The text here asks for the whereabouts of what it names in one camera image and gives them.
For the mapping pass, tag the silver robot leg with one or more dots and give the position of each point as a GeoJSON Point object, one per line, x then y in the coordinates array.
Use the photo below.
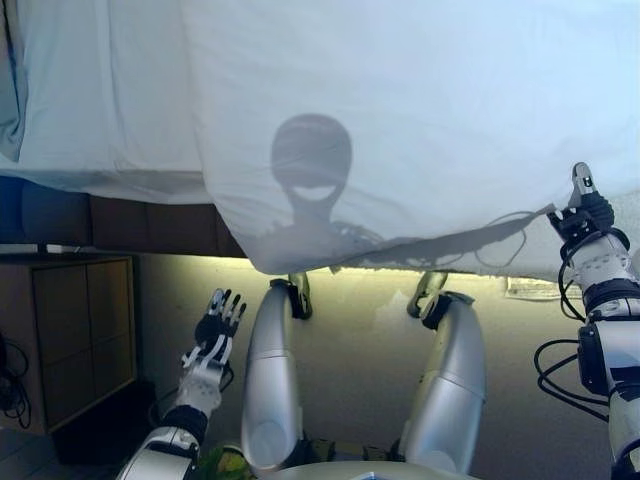
{"type": "Point", "coordinates": [267, 375]}
{"type": "Point", "coordinates": [450, 390]}

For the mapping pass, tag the silver right robot leg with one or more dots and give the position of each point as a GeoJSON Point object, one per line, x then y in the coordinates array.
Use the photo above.
{"type": "Point", "coordinates": [450, 390]}

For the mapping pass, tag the brown bed frame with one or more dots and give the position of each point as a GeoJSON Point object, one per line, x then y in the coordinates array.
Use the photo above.
{"type": "Point", "coordinates": [150, 225]}

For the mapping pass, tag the wooden nightstand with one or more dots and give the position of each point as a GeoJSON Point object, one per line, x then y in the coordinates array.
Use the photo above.
{"type": "Point", "coordinates": [75, 340]}

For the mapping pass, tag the dark robot foot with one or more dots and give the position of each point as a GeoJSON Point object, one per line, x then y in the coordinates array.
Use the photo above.
{"type": "Point", "coordinates": [425, 295]}
{"type": "Point", "coordinates": [302, 295]}

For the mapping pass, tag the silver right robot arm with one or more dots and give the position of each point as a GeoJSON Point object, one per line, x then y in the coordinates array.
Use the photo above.
{"type": "Point", "coordinates": [615, 350]}

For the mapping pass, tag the large beige pillow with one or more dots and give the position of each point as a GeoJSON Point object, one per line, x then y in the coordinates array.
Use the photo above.
{"type": "Point", "coordinates": [10, 80]}

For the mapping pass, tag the dark right robot foot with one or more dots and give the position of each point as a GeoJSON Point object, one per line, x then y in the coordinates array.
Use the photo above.
{"type": "Point", "coordinates": [425, 295]}

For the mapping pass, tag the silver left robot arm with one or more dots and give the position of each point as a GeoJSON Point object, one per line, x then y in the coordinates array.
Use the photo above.
{"type": "Point", "coordinates": [195, 395]}

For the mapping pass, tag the silver left robot leg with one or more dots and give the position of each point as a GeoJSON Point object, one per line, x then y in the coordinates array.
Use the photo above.
{"type": "Point", "coordinates": [267, 375]}

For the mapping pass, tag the white duvet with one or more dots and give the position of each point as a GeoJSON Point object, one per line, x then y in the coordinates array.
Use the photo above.
{"type": "Point", "coordinates": [400, 100]}

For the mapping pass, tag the green yellow waist piece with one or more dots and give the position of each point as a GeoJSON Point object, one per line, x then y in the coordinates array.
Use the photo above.
{"type": "Point", "coordinates": [225, 462]}

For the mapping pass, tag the dark left robot foot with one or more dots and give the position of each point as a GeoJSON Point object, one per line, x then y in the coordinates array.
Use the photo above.
{"type": "Point", "coordinates": [302, 295]}

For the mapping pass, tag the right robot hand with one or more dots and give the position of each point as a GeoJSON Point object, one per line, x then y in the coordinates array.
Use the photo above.
{"type": "Point", "coordinates": [585, 215]}

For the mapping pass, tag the white bed sheet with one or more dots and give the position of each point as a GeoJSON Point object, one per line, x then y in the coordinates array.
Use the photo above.
{"type": "Point", "coordinates": [100, 90]}

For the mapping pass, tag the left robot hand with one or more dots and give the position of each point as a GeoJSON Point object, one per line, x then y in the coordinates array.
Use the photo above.
{"type": "Point", "coordinates": [215, 330]}

